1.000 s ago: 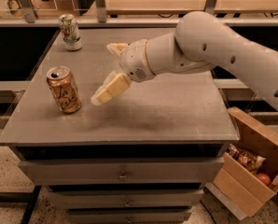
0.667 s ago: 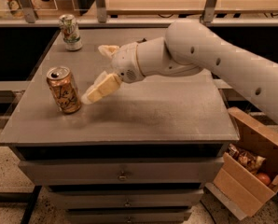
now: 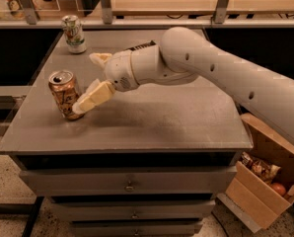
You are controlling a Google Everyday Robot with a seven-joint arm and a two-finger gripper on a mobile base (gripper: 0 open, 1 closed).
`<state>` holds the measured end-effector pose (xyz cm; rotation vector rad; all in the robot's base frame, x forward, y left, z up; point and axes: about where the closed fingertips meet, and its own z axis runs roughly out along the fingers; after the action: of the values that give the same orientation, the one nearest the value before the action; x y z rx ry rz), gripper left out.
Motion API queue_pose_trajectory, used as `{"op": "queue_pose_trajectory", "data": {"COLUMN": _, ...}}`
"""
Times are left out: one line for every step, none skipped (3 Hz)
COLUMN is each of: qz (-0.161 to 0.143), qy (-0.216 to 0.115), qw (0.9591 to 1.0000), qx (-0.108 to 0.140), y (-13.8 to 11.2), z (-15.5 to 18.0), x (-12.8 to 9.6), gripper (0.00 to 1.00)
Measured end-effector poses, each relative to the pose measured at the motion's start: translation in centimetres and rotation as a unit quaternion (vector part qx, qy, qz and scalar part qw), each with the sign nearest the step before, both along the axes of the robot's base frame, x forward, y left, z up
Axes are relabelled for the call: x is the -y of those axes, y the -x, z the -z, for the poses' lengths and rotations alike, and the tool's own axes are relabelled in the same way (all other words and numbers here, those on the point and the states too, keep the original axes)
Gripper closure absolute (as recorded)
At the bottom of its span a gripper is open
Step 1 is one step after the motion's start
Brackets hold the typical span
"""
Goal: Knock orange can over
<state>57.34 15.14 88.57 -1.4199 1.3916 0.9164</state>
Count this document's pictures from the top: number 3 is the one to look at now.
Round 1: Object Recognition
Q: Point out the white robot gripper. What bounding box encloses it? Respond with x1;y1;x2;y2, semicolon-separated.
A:
72;50;139;115

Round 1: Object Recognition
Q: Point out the crinkly snack bag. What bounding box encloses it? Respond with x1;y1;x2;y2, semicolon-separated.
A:
241;152;281;185

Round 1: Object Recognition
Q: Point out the green white soda can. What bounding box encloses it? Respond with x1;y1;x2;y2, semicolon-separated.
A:
61;15;87;54

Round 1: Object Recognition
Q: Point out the wooden desk with metal posts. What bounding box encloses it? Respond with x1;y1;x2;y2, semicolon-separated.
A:
0;0;294;29

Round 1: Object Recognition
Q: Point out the red apple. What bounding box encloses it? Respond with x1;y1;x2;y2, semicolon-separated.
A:
270;183;286;197

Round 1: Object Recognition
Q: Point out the open cardboard box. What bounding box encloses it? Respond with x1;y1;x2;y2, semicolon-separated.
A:
221;114;294;232

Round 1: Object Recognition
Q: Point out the grey drawer cabinet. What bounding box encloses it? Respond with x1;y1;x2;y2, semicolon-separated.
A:
0;41;252;237

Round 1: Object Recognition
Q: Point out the orange LaCroix soda can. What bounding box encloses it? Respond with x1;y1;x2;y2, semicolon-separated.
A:
48;70;83;120

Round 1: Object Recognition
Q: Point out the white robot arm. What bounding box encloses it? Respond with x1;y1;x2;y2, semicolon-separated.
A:
73;27;294;145

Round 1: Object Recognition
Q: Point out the black snack bar wrapper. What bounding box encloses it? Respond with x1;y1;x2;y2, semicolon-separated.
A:
126;40;156;51

